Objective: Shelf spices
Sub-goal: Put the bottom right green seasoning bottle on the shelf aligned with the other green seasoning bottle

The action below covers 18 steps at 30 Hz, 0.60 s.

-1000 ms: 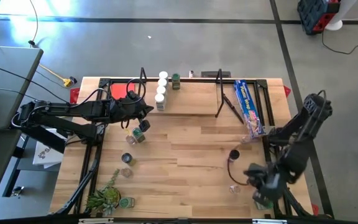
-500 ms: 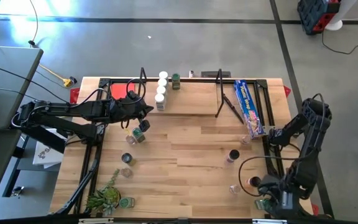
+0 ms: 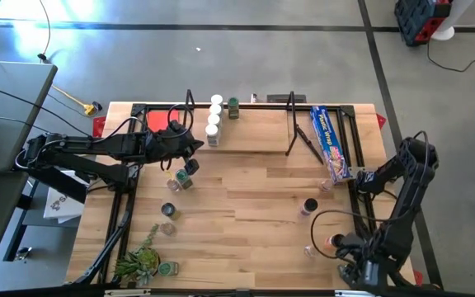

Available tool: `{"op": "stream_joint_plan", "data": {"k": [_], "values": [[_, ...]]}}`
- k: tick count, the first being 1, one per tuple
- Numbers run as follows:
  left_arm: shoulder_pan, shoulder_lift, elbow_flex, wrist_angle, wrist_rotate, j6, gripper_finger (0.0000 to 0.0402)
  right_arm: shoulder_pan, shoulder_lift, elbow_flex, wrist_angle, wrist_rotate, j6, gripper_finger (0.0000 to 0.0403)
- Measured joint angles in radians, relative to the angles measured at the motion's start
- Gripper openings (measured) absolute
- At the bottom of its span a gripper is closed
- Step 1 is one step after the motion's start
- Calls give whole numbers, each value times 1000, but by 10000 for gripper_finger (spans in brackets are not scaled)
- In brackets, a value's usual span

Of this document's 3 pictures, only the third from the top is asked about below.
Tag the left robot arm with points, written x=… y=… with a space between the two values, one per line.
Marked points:
x=97 y=144

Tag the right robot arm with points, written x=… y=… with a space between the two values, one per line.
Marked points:
x=410 y=173

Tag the white pedestal base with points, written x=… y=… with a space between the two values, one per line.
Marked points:
x=443 y=32

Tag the bagel sesame jar white lid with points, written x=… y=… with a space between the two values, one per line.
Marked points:
x=217 y=99
x=214 y=119
x=212 y=131
x=215 y=109

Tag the black lid olive label jar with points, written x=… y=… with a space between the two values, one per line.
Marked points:
x=168 y=209

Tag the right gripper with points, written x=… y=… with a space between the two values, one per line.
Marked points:
x=355 y=245

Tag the white paper sheet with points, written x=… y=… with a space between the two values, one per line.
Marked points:
x=62 y=204

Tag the small metal clip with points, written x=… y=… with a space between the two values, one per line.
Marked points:
x=23 y=253

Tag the purple label jar black lid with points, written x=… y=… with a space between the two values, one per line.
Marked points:
x=310 y=204

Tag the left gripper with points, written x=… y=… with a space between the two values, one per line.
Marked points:
x=167 y=144

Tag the black red toolbox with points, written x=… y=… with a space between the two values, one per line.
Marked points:
x=417 y=18

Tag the red sheets stack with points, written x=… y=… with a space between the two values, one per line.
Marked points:
x=159 y=121

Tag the potted succulent plant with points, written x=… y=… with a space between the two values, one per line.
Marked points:
x=142 y=262

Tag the flat black box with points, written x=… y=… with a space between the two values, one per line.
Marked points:
x=285 y=99

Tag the blue plastic wrap box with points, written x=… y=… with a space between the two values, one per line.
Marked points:
x=328 y=140

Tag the small clear spice jar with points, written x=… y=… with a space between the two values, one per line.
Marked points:
x=173 y=185
x=309 y=251
x=325 y=184
x=167 y=228

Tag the orange spice jar black lid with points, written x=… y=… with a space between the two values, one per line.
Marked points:
x=331 y=243

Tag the green lid herb jar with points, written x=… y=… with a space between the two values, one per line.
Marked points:
x=183 y=177
x=166 y=268
x=233 y=103

